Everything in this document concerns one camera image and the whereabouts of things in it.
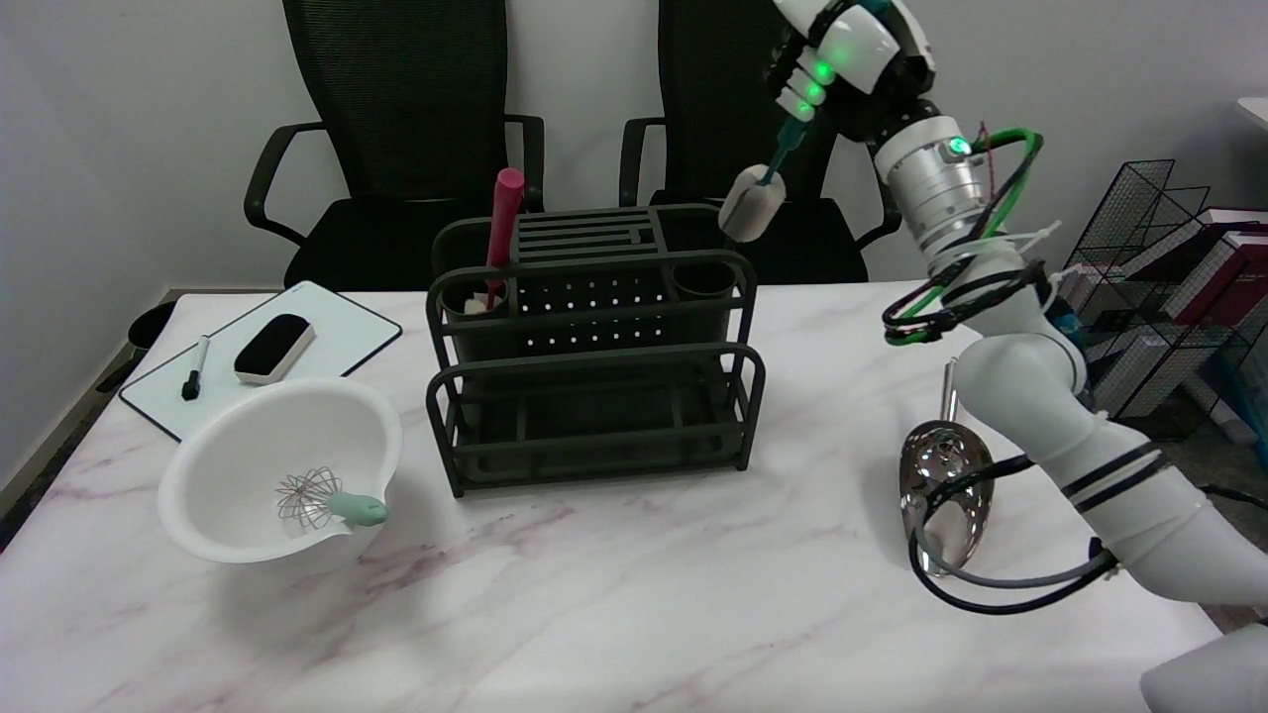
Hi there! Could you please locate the black wire book rack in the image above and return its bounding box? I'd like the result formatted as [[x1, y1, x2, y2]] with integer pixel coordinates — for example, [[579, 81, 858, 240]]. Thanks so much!
[[1050, 159, 1268, 444]]

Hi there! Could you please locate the white plastic bowl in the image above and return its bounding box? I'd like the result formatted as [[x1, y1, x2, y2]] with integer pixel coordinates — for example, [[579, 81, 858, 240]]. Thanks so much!
[[158, 376, 405, 565]]

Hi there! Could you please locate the shiny steel scoop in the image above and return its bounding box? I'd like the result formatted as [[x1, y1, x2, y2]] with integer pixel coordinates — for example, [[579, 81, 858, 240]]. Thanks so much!
[[898, 358, 995, 575]]

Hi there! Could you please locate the green robot cable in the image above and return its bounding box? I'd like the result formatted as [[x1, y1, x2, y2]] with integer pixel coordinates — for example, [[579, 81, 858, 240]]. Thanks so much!
[[885, 129, 1044, 343]]

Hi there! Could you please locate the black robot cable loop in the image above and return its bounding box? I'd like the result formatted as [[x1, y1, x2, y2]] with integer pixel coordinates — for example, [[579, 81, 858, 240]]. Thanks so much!
[[908, 456, 1120, 615]]

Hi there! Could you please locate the black mesh office chair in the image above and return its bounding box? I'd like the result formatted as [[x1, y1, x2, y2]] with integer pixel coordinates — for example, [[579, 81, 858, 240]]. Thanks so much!
[[244, 0, 546, 291], [619, 0, 904, 285]]

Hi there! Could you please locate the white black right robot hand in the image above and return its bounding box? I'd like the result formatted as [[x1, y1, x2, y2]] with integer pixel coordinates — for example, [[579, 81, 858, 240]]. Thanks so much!
[[765, 0, 937, 145]]

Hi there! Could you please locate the wire whisk green handle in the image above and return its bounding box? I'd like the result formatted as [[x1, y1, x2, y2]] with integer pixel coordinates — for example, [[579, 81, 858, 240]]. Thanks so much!
[[274, 467, 390, 531]]

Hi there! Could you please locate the dark green dish rack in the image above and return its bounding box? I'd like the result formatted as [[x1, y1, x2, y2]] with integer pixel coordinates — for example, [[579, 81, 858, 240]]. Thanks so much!
[[426, 205, 767, 498]]

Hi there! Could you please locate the black whiteboard eraser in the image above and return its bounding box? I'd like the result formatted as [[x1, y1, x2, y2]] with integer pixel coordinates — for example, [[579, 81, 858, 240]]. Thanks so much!
[[234, 314, 317, 385]]

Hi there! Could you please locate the dark maroon book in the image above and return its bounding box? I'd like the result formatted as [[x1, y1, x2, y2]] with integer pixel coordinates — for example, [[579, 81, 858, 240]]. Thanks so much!
[[1174, 228, 1268, 330]]

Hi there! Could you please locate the black round floor object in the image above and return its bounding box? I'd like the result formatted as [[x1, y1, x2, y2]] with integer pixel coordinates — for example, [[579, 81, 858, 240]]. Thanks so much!
[[96, 302, 177, 394]]

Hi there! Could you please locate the thick white book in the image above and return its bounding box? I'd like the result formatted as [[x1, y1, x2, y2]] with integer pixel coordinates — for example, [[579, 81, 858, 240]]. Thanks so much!
[[1088, 332, 1175, 417]]

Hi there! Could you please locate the small white whiteboard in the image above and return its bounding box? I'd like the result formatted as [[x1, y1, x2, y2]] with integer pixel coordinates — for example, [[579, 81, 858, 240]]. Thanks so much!
[[119, 281, 403, 443]]

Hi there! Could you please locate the black marker pen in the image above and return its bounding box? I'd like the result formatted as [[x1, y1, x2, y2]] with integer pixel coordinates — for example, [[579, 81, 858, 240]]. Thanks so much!
[[181, 335, 212, 402]]

